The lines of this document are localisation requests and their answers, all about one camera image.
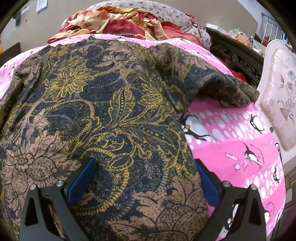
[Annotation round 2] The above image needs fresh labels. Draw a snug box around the dark floral patterned garment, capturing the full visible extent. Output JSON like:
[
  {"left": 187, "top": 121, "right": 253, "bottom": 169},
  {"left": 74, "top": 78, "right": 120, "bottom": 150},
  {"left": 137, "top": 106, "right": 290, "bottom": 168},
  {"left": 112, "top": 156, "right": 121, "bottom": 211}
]
[{"left": 1, "top": 37, "right": 259, "bottom": 240}]

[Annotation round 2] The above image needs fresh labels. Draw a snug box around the floral grey pillow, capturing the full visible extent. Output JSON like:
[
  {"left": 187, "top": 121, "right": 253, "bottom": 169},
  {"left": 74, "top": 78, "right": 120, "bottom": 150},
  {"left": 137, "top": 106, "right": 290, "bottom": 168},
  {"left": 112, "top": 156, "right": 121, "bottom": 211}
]
[{"left": 87, "top": 1, "right": 212, "bottom": 50}]

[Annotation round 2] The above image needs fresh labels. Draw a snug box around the metal stair railing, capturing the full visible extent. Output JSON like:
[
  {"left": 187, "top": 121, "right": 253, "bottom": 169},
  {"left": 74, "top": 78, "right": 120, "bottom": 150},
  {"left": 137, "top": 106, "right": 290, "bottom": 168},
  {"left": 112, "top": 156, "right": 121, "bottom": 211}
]
[{"left": 261, "top": 13, "right": 290, "bottom": 46}]

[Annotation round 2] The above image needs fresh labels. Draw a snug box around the pink penguin bed sheet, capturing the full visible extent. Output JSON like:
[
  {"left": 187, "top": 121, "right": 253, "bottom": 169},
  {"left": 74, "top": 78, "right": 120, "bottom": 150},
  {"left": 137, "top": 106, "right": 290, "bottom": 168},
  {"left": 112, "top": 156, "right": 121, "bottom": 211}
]
[{"left": 1, "top": 34, "right": 285, "bottom": 240}]

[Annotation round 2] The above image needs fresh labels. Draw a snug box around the dark carved wooden headboard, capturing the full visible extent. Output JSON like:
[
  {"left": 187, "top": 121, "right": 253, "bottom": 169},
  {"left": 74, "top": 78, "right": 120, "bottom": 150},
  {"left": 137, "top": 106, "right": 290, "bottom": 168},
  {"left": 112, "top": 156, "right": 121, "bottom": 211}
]
[{"left": 206, "top": 28, "right": 264, "bottom": 88}]

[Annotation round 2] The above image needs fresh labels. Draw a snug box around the red orange crumpled blanket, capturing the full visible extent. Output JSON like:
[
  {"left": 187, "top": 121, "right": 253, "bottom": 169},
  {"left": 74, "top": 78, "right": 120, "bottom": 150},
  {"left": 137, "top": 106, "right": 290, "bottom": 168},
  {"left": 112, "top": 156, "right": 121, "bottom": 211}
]
[{"left": 47, "top": 6, "right": 204, "bottom": 46}]

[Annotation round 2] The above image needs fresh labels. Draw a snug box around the dark wooden footboard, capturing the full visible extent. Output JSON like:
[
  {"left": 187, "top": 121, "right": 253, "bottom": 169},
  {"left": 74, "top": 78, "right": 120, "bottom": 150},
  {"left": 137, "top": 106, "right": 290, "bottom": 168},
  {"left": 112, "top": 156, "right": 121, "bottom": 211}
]
[{"left": 0, "top": 42, "right": 21, "bottom": 67}]

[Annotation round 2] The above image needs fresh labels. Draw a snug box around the white upholstered floral chair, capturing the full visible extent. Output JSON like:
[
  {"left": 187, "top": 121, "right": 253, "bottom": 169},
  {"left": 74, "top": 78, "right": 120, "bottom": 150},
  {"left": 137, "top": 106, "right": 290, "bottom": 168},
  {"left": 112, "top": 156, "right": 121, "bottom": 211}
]
[{"left": 255, "top": 40, "right": 295, "bottom": 164}]

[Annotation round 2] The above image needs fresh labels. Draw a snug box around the wall calendar paper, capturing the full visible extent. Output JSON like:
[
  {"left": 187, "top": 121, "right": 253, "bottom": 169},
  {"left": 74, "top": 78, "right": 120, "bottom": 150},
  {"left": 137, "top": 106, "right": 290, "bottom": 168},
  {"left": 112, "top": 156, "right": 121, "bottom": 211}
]
[{"left": 36, "top": 0, "right": 48, "bottom": 14}]

